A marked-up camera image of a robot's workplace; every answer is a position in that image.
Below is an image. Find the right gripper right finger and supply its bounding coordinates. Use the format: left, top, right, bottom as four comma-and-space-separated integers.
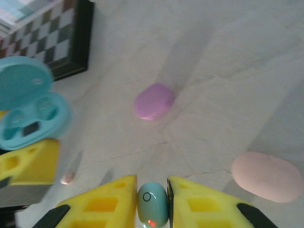
167, 175, 280, 228

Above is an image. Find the magenta earbud charging case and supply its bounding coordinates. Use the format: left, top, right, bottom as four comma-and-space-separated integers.
133, 82, 176, 122

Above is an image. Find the pink earbud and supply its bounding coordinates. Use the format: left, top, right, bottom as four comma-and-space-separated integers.
59, 172, 76, 185

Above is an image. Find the teal earbud charging case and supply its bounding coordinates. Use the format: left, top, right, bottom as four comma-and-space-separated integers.
0, 56, 73, 151

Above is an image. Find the teal earbud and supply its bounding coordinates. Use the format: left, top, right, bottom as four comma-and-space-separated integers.
137, 181, 170, 228

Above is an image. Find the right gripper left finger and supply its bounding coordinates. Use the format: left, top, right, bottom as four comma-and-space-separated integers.
38, 174, 138, 228

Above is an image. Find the pink earbud charging case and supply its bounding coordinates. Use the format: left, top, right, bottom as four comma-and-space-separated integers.
231, 152, 302, 203

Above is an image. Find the black folding chessboard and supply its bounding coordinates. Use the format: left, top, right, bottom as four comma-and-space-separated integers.
0, 0, 95, 82

